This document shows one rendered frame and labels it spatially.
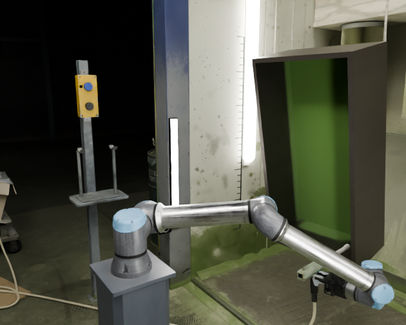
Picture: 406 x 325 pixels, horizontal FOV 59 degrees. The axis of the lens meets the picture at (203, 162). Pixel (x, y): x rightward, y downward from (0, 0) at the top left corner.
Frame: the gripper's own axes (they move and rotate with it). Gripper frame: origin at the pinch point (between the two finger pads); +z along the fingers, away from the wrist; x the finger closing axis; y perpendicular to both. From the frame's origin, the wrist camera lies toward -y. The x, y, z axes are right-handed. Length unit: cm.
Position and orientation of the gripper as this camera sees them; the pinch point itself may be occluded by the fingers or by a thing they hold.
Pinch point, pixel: (312, 272)
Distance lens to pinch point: 209.7
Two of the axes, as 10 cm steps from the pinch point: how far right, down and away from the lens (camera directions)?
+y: 0.8, 9.8, 1.8
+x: 7.4, -1.8, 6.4
